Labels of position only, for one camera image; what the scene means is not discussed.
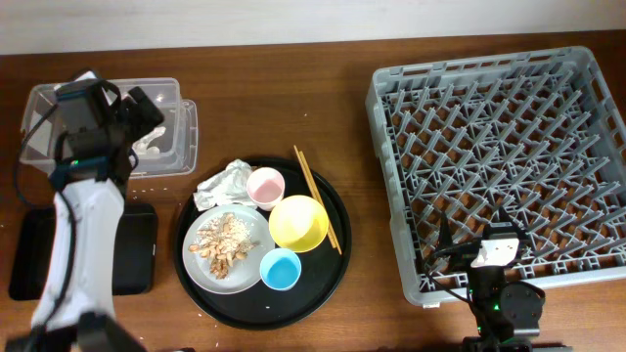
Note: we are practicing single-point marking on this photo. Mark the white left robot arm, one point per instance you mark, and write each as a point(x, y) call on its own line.
point(75, 308)

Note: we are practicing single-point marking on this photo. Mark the yellow bowl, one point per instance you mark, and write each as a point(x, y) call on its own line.
point(299, 223)

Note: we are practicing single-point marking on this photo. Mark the clear plastic bin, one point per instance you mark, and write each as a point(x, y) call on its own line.
point(170, 150)

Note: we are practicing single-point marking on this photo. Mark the right wooden chopstick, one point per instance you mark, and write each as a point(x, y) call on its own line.
point(320, 200)

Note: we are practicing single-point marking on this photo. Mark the black rectangular tray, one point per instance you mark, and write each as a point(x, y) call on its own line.
point(133, 260)

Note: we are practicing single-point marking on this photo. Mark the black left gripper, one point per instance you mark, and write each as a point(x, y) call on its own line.
point(153, 116)

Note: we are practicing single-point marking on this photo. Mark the blue cup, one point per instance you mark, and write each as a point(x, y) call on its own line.
point(280, 269)

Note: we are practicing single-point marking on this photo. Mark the white tissue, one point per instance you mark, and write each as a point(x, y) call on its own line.
point(225, 187)

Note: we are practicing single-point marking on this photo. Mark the round black tray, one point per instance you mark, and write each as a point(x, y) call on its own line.
point(260, 307)

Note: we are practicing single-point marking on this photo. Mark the pile of nuts and oats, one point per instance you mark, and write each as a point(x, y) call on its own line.
point(221, 242)

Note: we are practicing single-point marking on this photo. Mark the grey plate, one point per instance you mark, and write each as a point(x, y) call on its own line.
point(245, 273)

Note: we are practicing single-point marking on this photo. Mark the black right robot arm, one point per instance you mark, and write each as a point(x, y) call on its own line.
point(507, 313)

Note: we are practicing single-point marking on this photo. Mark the pink cup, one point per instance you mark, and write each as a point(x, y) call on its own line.
point(265, 187)

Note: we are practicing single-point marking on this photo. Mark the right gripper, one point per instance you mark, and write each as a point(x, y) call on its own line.
point(463, 255)

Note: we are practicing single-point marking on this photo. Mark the grey dishwasher rack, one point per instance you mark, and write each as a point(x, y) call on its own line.
point(536, 134)

